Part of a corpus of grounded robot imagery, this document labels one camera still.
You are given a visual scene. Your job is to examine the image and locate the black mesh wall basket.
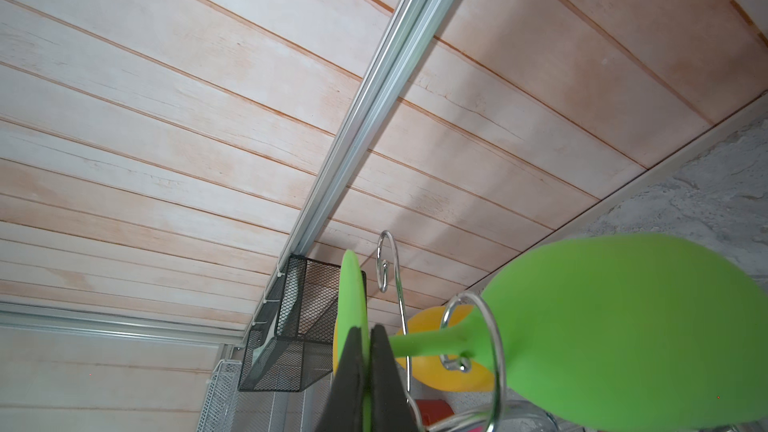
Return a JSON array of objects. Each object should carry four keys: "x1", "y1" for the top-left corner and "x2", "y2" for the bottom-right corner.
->
[{"x1": 238, "y1": 250, "x2": 370, "y2": 392}]

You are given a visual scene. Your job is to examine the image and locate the chrome wine glass rack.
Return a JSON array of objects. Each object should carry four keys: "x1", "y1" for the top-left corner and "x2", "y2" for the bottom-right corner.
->
[{"x1": 375, "y1": 230, "x2": 562, "y2": 432}]

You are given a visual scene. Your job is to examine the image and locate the red pencil cup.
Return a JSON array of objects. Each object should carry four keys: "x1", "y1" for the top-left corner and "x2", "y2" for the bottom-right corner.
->
[{"x1": 416, "y1": 399, "x2": 454, "y2": 426}]

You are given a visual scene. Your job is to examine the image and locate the green wine glass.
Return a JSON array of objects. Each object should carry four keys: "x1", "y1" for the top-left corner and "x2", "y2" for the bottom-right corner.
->
[{"x1": 335, "y1": 233, "x2": 768, "y2": 432}]

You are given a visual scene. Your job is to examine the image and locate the white mesh wall shelf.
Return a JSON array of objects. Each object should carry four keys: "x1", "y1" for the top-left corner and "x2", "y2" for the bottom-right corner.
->
[{"x1": 197, "y1": 360, "x2": 332, "y2": 432}]

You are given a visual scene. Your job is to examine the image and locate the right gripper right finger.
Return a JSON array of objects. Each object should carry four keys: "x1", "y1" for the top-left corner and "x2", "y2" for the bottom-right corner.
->
[{"x1": 369, "y1": 325, "x2": 419, "y2": 432}]

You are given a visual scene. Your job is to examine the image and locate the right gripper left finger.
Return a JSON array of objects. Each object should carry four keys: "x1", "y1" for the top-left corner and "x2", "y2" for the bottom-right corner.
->
[{"x1": 315, "y1": 327, "x2": 366, "y2": 432}]

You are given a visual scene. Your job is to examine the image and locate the yellow wine glass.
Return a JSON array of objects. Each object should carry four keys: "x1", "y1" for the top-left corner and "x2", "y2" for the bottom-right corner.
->
[{"x1": 332, "y1": 305, "x2": 494, "y2": 392}]

